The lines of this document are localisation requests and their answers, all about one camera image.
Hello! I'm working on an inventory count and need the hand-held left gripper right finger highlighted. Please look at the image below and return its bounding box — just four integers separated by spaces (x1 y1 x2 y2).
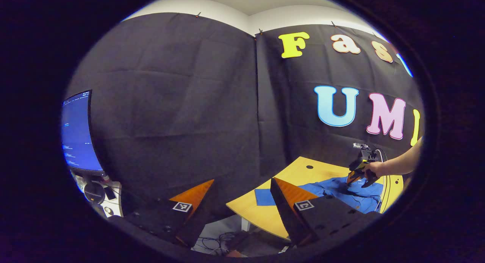
270 177 383 248

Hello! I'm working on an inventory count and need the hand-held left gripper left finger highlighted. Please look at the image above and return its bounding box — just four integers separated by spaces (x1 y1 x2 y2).
125 179 220 248

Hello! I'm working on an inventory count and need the blue corduroy shirt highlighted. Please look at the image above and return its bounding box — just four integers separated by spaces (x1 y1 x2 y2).
255 176 383 214

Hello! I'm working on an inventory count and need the black box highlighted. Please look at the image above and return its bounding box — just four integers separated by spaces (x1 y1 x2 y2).
227 231 292 257

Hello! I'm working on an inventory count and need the black round device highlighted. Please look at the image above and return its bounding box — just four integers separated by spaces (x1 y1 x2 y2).
84 182 106 205

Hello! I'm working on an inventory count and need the computer monitor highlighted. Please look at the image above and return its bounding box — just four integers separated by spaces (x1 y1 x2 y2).
62 90 106 176

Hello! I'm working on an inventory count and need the white cable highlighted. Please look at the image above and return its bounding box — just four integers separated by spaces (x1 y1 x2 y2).
373 149 391 212

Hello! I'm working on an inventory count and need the bundle of black cables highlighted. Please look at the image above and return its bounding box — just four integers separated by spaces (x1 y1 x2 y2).
193 233 236 256

